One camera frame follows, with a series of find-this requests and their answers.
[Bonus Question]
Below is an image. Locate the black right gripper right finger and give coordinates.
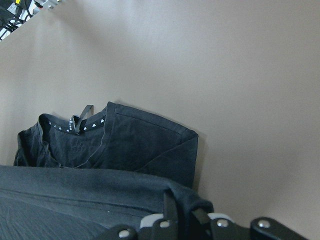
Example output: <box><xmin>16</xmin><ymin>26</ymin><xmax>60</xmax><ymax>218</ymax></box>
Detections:
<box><xmin>191</xmin><ymin>208</ymin><xmax>210</xmax><ymax>225</ymax></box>

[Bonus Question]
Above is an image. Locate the black t-shirt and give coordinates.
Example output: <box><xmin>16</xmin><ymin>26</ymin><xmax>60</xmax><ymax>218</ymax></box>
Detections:
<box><xmin>0</xmin><ymin>102</ymin><xmax>213</xmax><ymax>240</ymax></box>

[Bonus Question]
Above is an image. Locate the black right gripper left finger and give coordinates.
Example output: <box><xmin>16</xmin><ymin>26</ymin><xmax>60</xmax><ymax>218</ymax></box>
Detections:
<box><xmin>163</xmin><ymin>191</ymin><xmax>178</xmax><ymax>222</ymax></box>

